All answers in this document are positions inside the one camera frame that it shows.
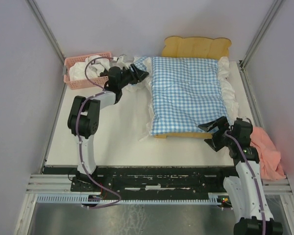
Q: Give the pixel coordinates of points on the pink plastic basket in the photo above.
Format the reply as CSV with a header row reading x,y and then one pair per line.
x,y
69,62

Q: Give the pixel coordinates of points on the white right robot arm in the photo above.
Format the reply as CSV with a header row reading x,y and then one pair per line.
x,y
245,190

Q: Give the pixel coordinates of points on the wooden pet bed frame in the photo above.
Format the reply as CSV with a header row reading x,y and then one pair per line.
x,y
195,47

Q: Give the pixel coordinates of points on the aluminium frame post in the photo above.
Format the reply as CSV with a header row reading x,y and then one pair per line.
x,y
261,32
37,13

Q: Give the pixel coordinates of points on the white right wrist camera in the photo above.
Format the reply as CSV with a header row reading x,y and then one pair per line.
x,y
246,119

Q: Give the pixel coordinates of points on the aluminium frame post left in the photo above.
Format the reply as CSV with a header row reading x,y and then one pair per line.
x,y
37,13

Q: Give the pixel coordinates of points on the blue gingham pillow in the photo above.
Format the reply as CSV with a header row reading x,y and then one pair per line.
x,y
145,64

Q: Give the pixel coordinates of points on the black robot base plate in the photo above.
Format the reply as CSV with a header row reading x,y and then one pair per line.
x,y
156,182

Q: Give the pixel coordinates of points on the white slotted cable duct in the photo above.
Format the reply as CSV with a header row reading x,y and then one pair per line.
x,y
92,199

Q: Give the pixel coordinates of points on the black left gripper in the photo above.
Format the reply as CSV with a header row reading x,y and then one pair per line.
x,y
140,75

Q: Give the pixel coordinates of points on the aluminium frame post right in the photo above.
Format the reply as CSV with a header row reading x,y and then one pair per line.
x,y
261,32

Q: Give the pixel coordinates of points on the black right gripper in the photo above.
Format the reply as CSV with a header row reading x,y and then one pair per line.
x,y
221,122

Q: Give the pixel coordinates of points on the pink cloth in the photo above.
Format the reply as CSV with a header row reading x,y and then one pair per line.
x,y
270,157

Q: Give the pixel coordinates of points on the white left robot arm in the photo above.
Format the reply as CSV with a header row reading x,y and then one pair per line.
x,y
83,120

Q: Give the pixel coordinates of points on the blue gingham mattress pad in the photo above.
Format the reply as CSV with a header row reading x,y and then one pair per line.
x,y
187,92

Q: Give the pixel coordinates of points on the white cloth in basket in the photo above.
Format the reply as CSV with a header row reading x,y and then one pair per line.
x,y
77,71

